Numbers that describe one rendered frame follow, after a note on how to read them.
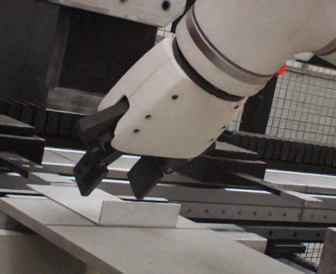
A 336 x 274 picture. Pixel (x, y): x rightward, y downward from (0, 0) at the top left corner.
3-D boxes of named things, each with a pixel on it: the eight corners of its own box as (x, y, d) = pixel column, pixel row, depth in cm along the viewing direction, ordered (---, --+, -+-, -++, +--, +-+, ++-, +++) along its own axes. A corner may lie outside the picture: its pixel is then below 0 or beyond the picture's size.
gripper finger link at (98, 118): (169, 88, 65) (155, 129, 69) (80, 99, 62) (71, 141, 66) (174, 99, 64) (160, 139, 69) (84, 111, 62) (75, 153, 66)
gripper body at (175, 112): (248, 31, 68) (176, 113, 74) (155, 8, 61) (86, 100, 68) (284, 98, 64) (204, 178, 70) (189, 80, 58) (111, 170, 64)
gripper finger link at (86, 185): (115, 124, 68) (78, 169, 72) (84, 120, 66) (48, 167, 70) (126, 153, 67) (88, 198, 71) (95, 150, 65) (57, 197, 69)
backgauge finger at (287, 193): (280, 213, 99) (288, 175, 99) (156, 164, 119) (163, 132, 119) (340, 216, 107) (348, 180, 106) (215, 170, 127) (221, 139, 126)
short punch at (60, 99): (51, 111, 71) (71, 7, 70) (40, 107, 73) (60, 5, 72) (138, 123, 77) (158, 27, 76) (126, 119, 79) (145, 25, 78)
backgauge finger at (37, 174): (7, 200, 75) (17, 149, 75) (-89, 142, 95) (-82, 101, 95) (110, 205, 83) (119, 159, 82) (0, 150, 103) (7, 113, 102)
